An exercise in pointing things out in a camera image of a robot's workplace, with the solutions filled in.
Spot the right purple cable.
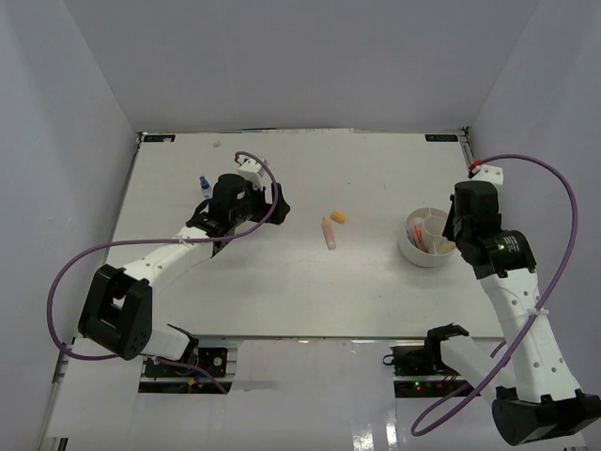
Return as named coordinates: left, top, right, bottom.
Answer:
left=410, top=152, right=579, bottom=437

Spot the black corner label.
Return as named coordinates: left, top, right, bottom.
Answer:
left=424, top=133, right=458, bottom=143
left=143, top=134, right=176, bottom=143

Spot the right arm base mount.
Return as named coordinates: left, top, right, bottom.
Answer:
left=382, top=323, right=472, bottom=399

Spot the right black corner label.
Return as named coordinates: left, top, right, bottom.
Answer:
left=424, top=133, right=458, bottom=143

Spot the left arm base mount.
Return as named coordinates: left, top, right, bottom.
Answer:
left=138, top=340, right=238, bottom=395

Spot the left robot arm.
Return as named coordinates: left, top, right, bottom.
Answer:
left=78, top=174, right=290, bottom=375

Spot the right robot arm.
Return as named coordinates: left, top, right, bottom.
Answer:
left=443, top=180, right=600, bottom=445

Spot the white round desk organizer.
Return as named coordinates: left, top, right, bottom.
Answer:
left=397, top=207, right=456, bottom=268

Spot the purple cable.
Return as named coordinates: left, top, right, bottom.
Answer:
left=46, top=150, right=281, bottom=394
left=410, top=152, right=579, bottom=437

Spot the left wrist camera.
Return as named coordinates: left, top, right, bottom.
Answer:
left=236, top=156, right=265, bottom=190

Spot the blue spray bottle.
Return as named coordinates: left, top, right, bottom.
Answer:
left=199, top=177, right=212, bottom=199

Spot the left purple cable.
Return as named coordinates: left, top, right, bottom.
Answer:
left=46, top=150, right=281, bottom=394

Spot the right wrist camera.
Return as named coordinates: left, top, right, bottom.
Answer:
left=469, top=161, right=504, bottom=189

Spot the left black corner label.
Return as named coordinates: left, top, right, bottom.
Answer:
left=143, top=134, right=176, bottom=143

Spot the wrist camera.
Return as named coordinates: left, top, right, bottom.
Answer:
left=236, top=156, right=265, bottom=190
left=469, top=161, right=504, bottom=189

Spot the yellow highlighter pen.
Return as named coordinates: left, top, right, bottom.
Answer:
left=439, top=241, right=455, bottom=253

